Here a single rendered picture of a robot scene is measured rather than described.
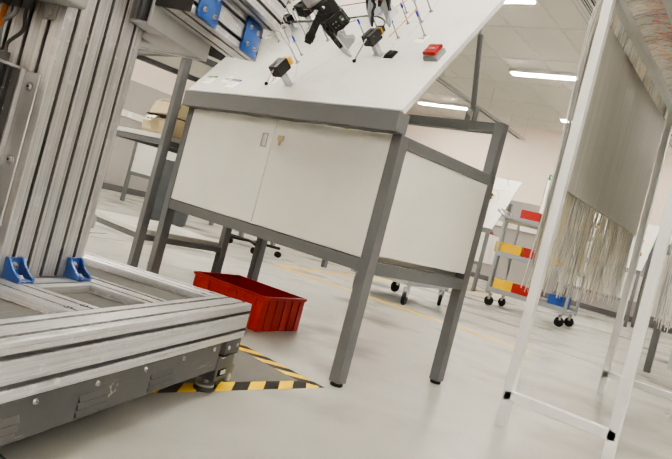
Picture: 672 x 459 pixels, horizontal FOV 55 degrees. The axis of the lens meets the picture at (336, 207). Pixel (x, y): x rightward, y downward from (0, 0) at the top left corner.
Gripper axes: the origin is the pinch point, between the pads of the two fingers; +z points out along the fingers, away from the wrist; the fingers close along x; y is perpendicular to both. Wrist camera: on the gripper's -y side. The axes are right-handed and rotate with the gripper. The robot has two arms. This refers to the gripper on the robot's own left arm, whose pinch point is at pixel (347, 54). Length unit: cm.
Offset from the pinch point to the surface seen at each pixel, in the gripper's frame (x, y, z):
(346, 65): 9.1, -4.3, 4.1
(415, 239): -34, -11, 57
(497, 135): 9, 26, 58
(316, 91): -1.6, -16.2, 3.8
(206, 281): -4, -101, 41
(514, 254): 385, -52, 327
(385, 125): -33.0, 3.1, 19.5
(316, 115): -13.3, -18.2, 8.6
